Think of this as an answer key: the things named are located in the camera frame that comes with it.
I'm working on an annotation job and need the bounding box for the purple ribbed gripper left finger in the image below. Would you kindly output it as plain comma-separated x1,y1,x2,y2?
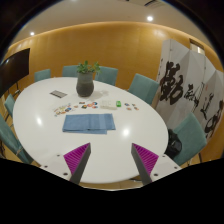
64,143,91,184

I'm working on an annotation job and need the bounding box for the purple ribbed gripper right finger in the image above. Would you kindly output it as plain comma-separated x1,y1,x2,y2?
131,143,159,185

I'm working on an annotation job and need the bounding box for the blue folded towel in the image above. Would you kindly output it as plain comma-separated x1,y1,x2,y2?
62,113,116,134

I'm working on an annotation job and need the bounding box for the colourful sticker sheet left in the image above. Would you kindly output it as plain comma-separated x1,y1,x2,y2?
53,103,73,117

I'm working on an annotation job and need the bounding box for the teal chair near right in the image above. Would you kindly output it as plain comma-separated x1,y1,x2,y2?
174,113,207,166

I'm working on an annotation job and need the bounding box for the round badges cluster centre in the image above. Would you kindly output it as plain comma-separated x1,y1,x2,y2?
79,101,99,109

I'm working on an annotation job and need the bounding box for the small badges cluster right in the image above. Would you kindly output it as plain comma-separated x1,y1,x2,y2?
124,103,139,111

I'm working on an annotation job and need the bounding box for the small green box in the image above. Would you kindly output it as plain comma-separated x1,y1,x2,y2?
116,101,121,107

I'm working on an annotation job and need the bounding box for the teal chair near left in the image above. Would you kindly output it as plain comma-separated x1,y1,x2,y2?
0,114,34,164

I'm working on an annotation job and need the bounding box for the teal chair far right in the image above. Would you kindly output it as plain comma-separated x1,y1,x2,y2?
128,73,159,105

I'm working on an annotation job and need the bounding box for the dark grey plant pot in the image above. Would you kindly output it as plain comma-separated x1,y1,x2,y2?
76,72,94,97

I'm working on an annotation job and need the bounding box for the teal chair left middle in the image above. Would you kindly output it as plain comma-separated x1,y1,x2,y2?
4,94,15,116

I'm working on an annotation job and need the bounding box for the white calligraphy folding screen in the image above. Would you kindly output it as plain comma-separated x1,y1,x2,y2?
156,39,224,139

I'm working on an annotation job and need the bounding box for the teal chair behind plant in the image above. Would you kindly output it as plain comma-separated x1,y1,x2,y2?
62,65,78,77

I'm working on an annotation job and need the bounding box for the teal chair right of plant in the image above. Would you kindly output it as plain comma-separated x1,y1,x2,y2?
95,66,118,85

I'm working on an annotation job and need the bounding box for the teal chair far left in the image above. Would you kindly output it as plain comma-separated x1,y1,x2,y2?
34,69,51,82

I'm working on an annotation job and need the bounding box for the green potted plant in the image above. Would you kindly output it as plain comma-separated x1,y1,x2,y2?
77,61,100,74

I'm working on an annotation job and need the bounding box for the black wall television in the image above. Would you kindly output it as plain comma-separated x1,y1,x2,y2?
0,48,30,97

